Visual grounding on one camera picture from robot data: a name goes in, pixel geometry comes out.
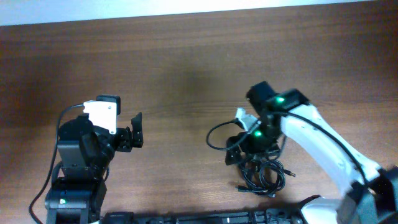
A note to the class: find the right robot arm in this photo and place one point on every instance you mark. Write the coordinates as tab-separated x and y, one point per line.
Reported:
368	191

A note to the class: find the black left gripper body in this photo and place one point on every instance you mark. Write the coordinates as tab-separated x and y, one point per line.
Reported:
126	137

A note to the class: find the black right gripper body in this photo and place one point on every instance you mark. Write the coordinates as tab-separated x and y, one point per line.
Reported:
234	149

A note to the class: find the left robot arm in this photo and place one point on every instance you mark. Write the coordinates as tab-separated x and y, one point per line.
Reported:
78	181

